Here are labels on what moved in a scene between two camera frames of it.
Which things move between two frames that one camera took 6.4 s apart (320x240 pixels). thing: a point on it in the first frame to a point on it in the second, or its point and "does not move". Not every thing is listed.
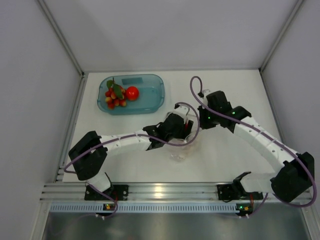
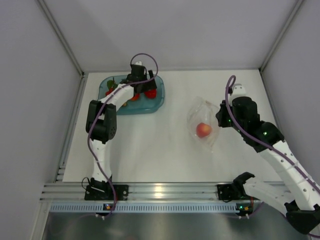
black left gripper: [183, 133] to [152, 84]
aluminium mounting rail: [175, 191] does not move
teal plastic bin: [151, 89] does not move
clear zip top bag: [178, 148] to [203, 121]
